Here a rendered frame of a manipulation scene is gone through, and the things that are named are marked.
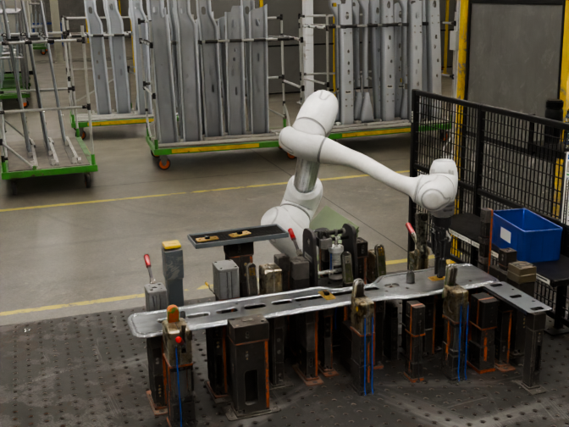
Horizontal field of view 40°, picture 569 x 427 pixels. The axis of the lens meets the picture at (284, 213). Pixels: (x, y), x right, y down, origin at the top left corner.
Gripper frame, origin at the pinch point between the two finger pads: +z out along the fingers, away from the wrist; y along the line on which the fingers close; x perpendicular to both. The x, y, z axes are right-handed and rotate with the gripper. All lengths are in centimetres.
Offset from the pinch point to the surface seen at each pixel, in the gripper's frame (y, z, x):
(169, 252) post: -30, -9, -97
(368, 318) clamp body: 21.9, 6.0, -40.2
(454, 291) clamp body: 23.2, 0.5, -8.0
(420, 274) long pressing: -5.7, 4.6, -5.1
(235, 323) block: 18, 2, -86
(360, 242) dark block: -18.2, -7.2, -24.8
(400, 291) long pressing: 7.0, 4.6, -20.5
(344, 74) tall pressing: -718, 7, 277
